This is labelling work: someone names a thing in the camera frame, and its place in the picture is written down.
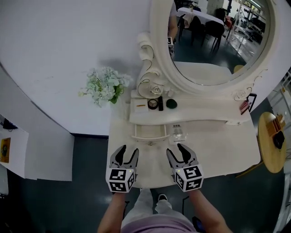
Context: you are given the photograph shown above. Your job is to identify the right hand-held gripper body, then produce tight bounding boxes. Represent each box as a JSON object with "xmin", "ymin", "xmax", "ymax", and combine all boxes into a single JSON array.
[{"xmin": 171, "ymin": 158, "xmax": 204, "ymax": 193}]

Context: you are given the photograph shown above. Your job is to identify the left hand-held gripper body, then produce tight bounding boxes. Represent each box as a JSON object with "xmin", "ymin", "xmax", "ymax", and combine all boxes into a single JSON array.
[{"xmin": 105, "ymin": 159, "xmax": 139, "ymax": 194}]

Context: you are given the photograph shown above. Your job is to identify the white dressing table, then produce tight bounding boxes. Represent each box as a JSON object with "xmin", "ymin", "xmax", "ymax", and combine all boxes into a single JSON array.
[{"xmin": 108, "ymin": 95, "xmax": 261, "ymax": 189}]

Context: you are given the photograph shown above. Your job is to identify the person's right forearm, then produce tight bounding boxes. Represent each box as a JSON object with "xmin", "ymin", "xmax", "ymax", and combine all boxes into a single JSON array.
[{"xmin": 188, "ymin": 188, "xmax": 233, "ymax": 233}]

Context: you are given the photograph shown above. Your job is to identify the person's left forearm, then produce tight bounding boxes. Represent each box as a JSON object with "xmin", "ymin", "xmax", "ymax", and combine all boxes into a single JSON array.
[{"xmin": 97, "ymin": 192, "xmax": 128, "ymax": 233}]

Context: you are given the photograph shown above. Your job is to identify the clear plastic packet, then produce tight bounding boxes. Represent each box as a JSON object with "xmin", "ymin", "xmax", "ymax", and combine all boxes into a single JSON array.
[{"xmin": 168, "ymin": 122, "xmax": 188, "ymax": 144}]

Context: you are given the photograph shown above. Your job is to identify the person's grey trousers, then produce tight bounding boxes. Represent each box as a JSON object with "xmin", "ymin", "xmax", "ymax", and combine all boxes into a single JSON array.
[{"xmin": 124, "ymin": 188, "xmax": 182, "ymax": 226}]

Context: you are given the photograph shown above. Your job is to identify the flat white box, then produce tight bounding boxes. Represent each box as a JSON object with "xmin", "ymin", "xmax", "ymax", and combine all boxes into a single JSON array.
[{"xmin": 134, "ymin": 98, "xmax": 150, "ymax": 113}]

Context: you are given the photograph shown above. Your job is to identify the person's purple shirt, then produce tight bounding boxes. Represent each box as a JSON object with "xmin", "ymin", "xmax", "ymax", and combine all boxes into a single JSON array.
[{"xmin": 120, "ymin": 216, "xmax": 198, "ymax": 233}]

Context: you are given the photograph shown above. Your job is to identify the white shelf unit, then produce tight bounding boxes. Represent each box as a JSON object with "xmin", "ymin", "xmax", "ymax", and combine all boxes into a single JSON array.
[{"xmin": 0, "ymin": 66, "xmax": 75, "ymax": 182}]

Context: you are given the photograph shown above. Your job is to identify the white flowers in vase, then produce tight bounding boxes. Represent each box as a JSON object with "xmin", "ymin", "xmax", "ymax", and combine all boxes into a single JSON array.
[{"xmin": 78, "ymin": 66, "xmax": 134, "ymax": 109}]

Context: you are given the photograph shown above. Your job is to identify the pink flat case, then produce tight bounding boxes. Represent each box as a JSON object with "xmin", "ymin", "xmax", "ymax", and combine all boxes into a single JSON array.
[{"xmin": 240, "ymin": 100, "xmax": 252, "ymax": 115}]

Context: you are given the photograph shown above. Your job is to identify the round wooden table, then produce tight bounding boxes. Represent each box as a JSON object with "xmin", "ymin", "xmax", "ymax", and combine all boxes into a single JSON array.
[{"xmin": 235, "ymin": 111, "xmax": 287, "ymax": 178}]

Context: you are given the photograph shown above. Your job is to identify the wooden organizer box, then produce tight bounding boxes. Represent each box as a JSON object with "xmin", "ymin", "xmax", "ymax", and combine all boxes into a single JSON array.
[{"xmin": 266, "ymin": 115, "xmax": 286, "ymax": 137}]

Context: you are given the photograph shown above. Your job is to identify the black pouch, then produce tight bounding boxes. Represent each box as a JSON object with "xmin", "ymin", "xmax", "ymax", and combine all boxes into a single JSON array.
[{"xmin": 273, "ymin": 131, "xmax": 286, "ymax": 150}]

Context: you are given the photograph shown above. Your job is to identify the yellow card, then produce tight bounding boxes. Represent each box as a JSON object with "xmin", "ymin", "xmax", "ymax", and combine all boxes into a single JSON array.
[{"xmin": 0, "ymin": 137, "xmax": 11, "ymax": 163}]

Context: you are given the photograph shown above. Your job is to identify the oval white-framed mirror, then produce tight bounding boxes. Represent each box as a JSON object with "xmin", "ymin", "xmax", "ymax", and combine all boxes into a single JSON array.
[{"xmin": 136, "ymin": 0, "xmax": 282, "ymax": 107}]

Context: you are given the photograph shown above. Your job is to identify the black device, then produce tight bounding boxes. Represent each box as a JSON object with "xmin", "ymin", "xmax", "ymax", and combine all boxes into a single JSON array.
[{"xmin": 2, "ymin": 118, "xmax": 18, "ymax": 132}]

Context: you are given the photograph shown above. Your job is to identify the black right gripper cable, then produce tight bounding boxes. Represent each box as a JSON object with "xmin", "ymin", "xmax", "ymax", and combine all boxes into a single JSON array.
[{"xmin": 181, "ymin": 195, "xmax": 191, "ymax": 214}]

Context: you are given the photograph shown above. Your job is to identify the black picture frame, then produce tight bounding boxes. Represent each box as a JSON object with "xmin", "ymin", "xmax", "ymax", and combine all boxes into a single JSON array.
[{"xmin": 246, "ymin": 93, "xmax": 257, "ymax": 112}]

